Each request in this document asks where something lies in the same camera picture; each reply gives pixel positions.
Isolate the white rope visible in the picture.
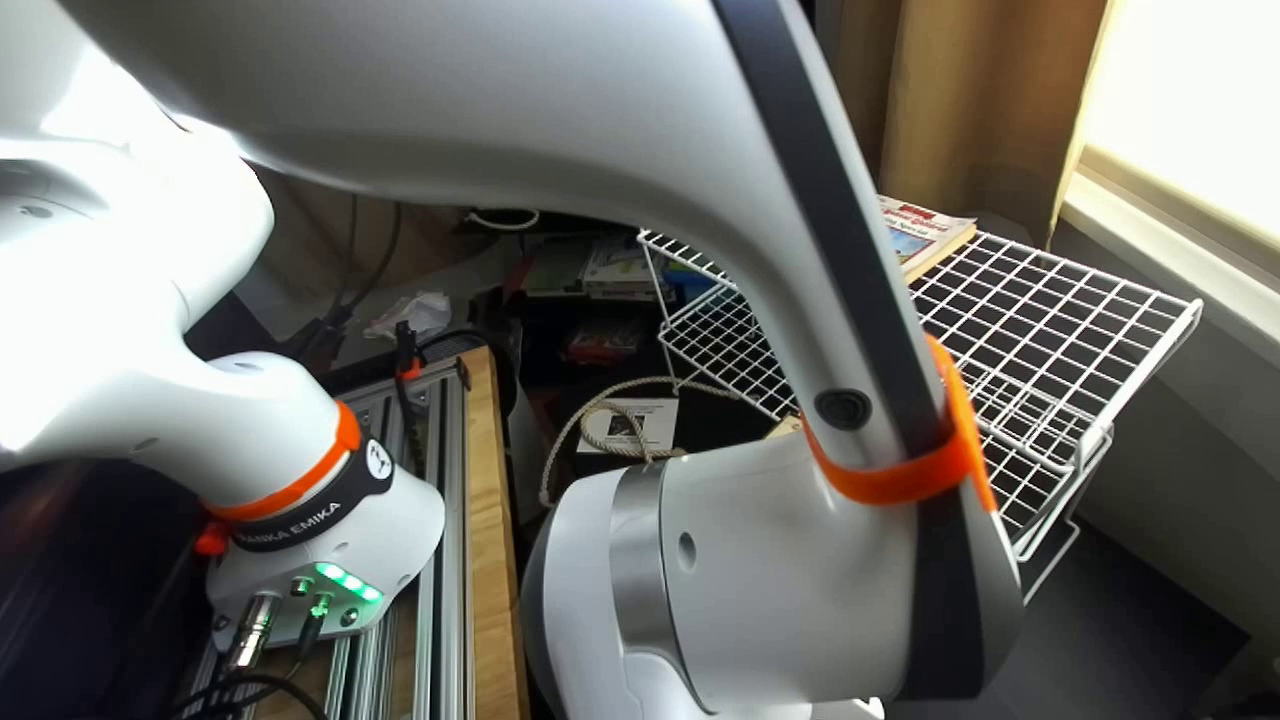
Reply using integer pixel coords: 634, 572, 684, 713
535, 372, 694, 516

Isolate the beige curtain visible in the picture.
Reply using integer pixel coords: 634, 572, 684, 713
802, 0, 1106, 243

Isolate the orange strap on arm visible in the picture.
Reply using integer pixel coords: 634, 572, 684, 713
797, 333, 999, 516

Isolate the black side table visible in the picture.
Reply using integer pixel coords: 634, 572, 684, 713
520, 433, 1245, 720

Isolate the aluminium frame rail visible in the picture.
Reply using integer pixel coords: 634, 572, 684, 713
182, 344, 535, 720

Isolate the white wire two-tier rack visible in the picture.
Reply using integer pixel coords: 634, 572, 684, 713
634, 224, 1209, 604

